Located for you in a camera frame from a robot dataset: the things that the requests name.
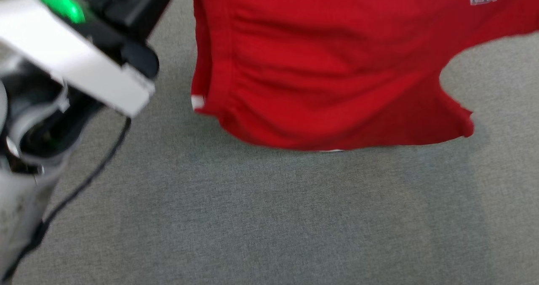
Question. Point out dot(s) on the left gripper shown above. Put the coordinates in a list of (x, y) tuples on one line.
[(126, 7)]

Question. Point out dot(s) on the red garment with white trim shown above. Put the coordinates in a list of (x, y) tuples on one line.
[(316, 66)]

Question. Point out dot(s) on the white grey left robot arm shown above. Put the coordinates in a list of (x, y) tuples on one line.
[(76, 62)]

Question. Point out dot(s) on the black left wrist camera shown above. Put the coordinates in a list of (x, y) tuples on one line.
[(141, 59)]

